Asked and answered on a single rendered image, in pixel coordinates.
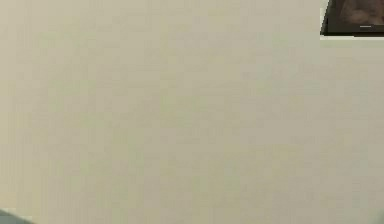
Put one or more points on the dark framed wall picture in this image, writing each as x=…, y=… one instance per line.
x=356, y=16

